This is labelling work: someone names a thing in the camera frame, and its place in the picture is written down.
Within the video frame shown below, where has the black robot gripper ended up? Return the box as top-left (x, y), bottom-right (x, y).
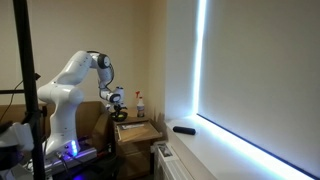
top-left (113, 102), bottom-right (128, 118)

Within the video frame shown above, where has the black bowl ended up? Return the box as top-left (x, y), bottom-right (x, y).
top-left (111, 110), bottom-right (129, 122)

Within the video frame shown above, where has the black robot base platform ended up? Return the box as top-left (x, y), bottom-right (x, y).
top-left (49, 151), bottom-right (121, 180)

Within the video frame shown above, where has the light wooden drawer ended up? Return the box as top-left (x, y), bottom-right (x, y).
top-left (115, 120), bottom-right (164, 145)

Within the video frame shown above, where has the light wooden drawer cabinet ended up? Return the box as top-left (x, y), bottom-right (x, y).
top-left (112, 115), bottom-right (164, 179)

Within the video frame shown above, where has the spray bottle with red trigger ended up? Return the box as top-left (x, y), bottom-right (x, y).
top-left (135, 91), bottom-right (146, 118)

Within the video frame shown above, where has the printed card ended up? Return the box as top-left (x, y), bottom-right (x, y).
top-left (158, 143), bottom-right (175, 158)

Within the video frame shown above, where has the dark cylindrical speaker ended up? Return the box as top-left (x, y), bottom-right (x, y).
top-left (172, 125), bottom-right (197, 136)

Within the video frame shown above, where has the white radiator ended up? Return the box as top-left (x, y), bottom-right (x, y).
top-left (152, 141), bottom-right (196, 180)

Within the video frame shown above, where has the black tripod stand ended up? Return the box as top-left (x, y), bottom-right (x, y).
top-left (0, 0), bottom-right (47, 180)

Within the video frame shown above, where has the white window sill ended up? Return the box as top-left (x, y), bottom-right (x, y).
top-left (165, 114), bottom-right (314, 180)

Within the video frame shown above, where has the white window blind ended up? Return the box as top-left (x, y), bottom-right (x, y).
top-left (195, 0), bottom-right (320, 179)

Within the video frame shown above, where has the aluminium mounting rail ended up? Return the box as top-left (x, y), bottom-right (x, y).
top-left (43, 147), bottom-right (98, 177)

